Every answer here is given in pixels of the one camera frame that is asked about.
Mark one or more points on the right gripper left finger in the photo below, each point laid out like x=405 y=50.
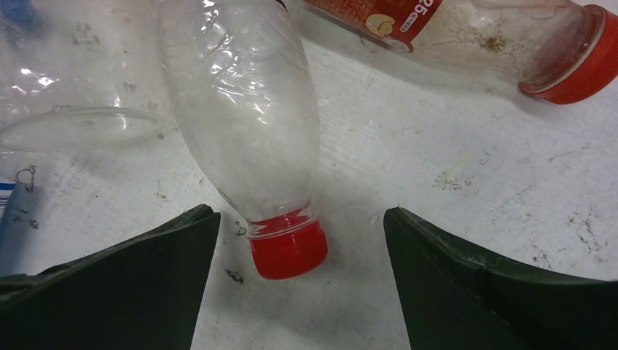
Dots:
x=142 y=293

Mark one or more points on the crushed blue label bottle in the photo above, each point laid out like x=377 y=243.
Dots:
x=6 y=190

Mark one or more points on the large clear bottle silver cap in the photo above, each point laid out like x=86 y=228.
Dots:
x=80 y=75

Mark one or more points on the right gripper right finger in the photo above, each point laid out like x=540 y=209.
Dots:
x=455 y=294

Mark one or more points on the red label clear bottle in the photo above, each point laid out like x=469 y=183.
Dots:
x=246 y=107

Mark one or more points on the red cap tea bottle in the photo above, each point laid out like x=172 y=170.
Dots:
x=559 y=51

